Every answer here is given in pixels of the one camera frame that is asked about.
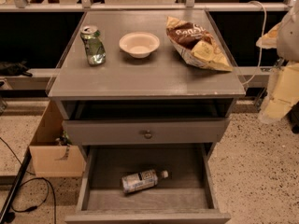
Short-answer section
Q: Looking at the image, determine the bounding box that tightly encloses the closed grey top drawer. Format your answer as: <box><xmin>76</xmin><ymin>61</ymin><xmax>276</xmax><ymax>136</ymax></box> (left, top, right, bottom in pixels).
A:
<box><xmin>63</xmin><ymin>119</ymin><xmax>229</xmax><ymax>146</ymax></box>

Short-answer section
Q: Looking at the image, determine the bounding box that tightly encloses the cardboard box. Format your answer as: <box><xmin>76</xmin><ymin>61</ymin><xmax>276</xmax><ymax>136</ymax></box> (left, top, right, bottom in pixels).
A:
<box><xmin>29</xmin><ymin>102</ymin><xmax>85</xmax><ymax>177</ymax></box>

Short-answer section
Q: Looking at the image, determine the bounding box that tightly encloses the open grey middle drawer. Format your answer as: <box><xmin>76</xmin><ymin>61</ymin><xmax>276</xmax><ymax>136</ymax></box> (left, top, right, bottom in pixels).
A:
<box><xmin>65</xmin><ymin>144</ymin><xmax>230</xmax><ymax>224</ymax></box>

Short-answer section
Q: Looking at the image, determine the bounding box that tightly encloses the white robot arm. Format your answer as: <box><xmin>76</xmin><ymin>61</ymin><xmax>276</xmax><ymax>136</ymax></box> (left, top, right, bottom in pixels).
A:
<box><xmin>256</xmin><ymin>2</ymin><xmax>299</xmax><ymax>124</ymax></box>

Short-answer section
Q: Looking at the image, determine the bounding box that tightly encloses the black floor cable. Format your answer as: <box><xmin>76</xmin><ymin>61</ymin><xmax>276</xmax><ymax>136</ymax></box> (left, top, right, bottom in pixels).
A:
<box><xmin>0</xmin><ymin>136</ymin><xmax>58</xmax><ymax>224</ymax></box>

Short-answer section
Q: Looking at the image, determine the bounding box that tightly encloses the white hanging cable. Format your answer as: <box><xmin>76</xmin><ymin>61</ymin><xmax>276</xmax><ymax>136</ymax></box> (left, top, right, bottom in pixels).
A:
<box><xmin>241</xmin><ymin>0</ymin><xmax>268</xmax><ymax>86</ymax></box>

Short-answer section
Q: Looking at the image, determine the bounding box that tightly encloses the brown yellow chip bag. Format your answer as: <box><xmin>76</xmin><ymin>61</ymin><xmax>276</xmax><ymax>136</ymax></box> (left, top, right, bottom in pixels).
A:
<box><xmin>166</xmin><ymin>17</ymin><xmax>233</xmax><ymax>72</ymax></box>

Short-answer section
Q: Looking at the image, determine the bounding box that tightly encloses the white paper bowl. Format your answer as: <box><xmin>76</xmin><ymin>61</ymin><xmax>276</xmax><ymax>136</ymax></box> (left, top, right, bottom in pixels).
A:
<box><xmin>119</xmin><ymin>32</ymin><xmax>160</xmax><ymax>59</ymax></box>

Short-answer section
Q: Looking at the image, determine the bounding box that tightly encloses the crushed green soda can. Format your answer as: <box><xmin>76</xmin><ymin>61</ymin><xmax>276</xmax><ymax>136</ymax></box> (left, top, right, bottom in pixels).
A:
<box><xmin>80</xmin><ymin>25</ymin><xmax>106</xmax><ymax>66</ymax></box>

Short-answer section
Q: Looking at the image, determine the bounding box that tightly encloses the grey wooden drawer cabinet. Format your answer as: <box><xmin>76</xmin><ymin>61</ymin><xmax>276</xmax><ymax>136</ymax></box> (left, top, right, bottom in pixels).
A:
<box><xmin>45</xmin><ymin>8</ymin><xmax>249</xmax><ymax>224</ymax></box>

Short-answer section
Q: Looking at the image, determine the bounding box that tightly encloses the round metal drawer knob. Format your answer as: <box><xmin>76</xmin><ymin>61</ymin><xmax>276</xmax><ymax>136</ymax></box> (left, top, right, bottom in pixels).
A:
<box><xmin>144</xmin><ymin>130</ymin><xmax>152</xmax><ymax>139</ymax></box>

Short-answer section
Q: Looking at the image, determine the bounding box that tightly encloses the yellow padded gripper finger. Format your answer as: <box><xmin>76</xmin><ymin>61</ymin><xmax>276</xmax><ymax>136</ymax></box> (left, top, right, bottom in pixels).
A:
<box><xmin>256</xmin><ymin>23</ymin><xmax>280</xmax><ymax>49</ymax></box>
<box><xmin>258</xmin><ymin>63</ymin><xmax>299</xmax><ymax>124</ymax></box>

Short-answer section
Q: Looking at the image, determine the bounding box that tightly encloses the blue labelled plastic bottle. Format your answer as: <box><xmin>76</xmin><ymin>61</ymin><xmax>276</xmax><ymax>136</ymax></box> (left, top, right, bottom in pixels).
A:
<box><xmin>121</xmin><ymin>169</ymin><xmax>169</xmax><ymax>194</ymax></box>

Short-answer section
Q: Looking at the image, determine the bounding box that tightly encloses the black object on ledge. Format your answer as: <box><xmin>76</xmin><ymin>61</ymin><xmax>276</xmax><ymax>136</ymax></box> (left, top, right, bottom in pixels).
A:
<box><xmin>0</xmin><ymin>61</ymin><xmax>33</xmax><ymax>77</ymax></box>

